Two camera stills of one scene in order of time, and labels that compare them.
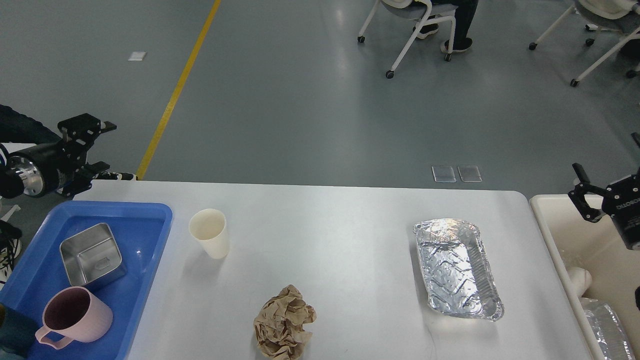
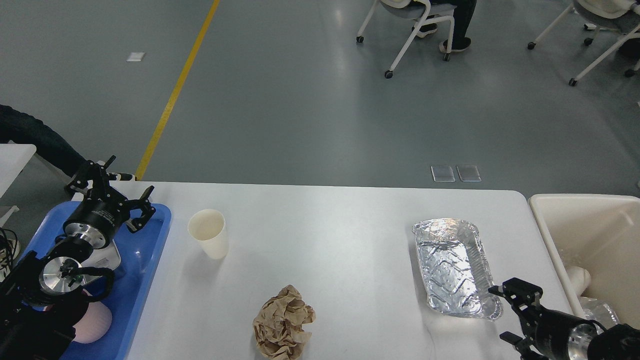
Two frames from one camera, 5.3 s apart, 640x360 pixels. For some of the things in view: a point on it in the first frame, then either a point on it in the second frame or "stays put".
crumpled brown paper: x=279 y=325 stays put
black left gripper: x=53 y=158 to x=93 y=223
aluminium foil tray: x=457 y=273 stays put
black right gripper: x=621 y=202 to x=548 y=330
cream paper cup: x=209 y=227 stays put
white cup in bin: x=581 y=278 stays put
